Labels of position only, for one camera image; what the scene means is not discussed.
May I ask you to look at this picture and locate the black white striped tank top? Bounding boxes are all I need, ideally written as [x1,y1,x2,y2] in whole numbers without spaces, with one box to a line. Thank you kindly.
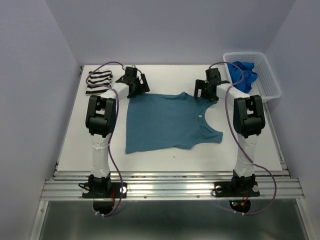
[85,70,113,95]

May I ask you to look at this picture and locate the teal tank top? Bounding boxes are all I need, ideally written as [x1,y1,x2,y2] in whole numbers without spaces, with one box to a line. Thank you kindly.
[125,92,223,154]

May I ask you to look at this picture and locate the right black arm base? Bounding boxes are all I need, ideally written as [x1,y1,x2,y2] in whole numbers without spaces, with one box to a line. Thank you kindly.
[211,174,260,214]

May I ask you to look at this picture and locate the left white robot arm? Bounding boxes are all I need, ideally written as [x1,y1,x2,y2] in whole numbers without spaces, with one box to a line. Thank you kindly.
[85,66,150,197]

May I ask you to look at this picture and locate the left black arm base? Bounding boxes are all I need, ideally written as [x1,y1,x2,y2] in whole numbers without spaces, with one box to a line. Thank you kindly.
[78,174,128,218]

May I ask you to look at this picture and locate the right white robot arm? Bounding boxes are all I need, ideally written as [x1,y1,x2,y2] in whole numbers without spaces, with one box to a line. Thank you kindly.
[194,68,266,195]

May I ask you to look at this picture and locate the blue tank top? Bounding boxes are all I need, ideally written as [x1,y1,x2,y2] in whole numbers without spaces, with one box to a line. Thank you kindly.
[228,61,258,94]

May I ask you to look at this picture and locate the white plastic basket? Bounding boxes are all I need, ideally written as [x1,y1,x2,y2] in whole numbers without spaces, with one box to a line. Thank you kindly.
[223,51,282,102]

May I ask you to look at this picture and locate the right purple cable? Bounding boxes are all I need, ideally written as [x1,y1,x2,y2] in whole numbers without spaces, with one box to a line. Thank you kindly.
[208,62,278,216]

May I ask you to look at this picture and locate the aluminium mounting rail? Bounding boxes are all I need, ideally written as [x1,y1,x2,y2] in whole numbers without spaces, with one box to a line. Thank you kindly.
[40,170,305,201]

